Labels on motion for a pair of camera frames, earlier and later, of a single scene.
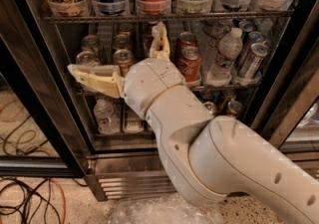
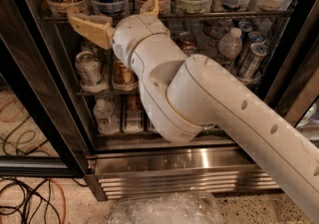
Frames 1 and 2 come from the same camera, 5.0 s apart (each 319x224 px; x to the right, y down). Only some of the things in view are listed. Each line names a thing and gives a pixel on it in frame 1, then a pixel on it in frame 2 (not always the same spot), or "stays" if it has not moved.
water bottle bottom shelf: [108, 117] stays
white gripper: [149, 81] -> [135, 34]
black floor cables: [21, 198] stays
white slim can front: [254, 60] stays
